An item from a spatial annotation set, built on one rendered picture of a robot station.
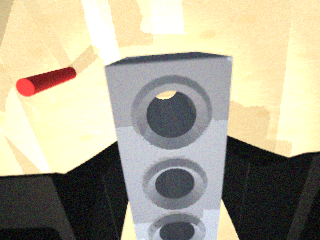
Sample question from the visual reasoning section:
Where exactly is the grey plate with holes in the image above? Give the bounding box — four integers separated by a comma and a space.
103, 52, 233, 240

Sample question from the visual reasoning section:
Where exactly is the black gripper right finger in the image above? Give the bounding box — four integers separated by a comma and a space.
221, 135, 320, 240

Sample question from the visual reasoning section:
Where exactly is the red peg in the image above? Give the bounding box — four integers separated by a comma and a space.
16, 67, 76, 97

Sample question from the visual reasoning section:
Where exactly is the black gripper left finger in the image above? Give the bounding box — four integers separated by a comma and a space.
0, 141, 128, 240

